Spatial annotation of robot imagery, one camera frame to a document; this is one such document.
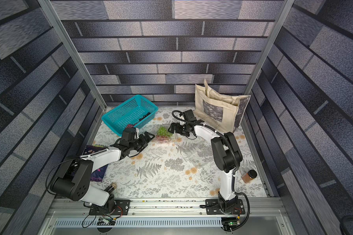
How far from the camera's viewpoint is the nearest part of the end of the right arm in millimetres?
739

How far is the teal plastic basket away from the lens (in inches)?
42.0

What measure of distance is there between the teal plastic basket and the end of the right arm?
250 mm
